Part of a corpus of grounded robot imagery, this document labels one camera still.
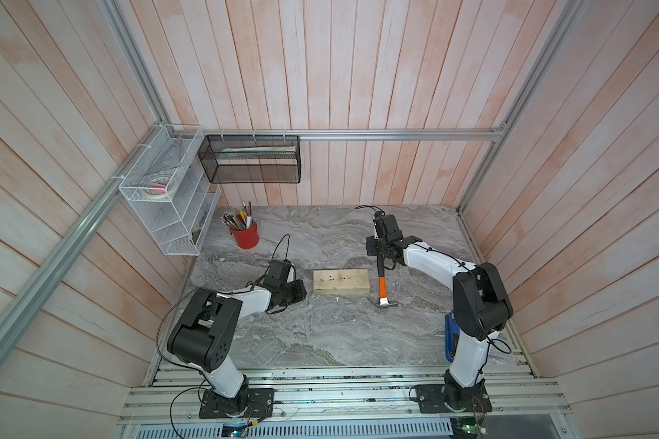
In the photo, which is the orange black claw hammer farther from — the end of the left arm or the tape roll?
the tape roll

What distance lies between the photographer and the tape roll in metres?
0.72

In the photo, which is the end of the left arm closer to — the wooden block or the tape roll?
the wooden block

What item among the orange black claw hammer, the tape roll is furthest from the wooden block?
the tape roll

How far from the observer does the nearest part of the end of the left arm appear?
741 millimetres

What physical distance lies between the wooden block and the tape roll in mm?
526

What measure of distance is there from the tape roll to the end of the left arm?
0.33 metres

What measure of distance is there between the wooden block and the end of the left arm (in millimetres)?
114
